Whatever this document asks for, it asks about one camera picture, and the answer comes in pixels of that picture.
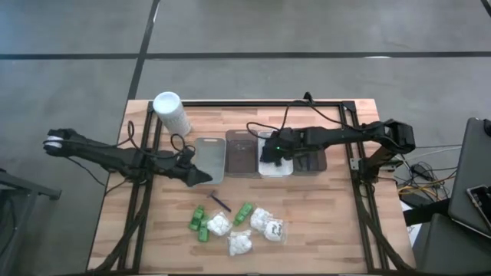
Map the grey laptop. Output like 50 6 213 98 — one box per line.
447 117 491 238

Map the printed bag of cotton balls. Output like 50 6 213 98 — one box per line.
262 218 288 246

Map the yellow cable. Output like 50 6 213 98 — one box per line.
397 179 457 196

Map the white cylindrical wipes canister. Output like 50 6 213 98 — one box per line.
152 90 192 139

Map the black power adapter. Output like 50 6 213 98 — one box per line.
410 163 433 181

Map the white paper sheet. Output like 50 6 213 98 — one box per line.
400 201 418 247

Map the small green bottle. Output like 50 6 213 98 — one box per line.
232 202 254 227
188 205 206 232
197 215 211 243

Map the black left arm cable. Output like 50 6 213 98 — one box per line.
117 120 196 160

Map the blue disposable razor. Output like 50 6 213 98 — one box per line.
206 190 232 213
305 151 319 176

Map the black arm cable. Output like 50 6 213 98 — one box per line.
117 120 196 160
245 97 381 141

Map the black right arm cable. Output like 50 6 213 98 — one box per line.
245 97 381 141

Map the brown translucent plastic bin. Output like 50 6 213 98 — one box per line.
224 129 260 178

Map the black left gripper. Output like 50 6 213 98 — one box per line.
163 147 214 188

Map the white plastic bin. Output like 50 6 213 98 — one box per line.
257 130 295 178

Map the black smartphone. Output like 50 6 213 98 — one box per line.
466 183 491 231

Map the light translucent plastic bin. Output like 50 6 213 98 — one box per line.
193 136 227 184

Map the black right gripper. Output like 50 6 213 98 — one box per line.
260 128 308 168

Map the grey metal stand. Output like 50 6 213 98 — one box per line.
0 166 62 276

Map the dark smoky plastic bin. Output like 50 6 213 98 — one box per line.
290 147 328 176

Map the black aluminium table frame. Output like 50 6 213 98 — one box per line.
87 100 417 274

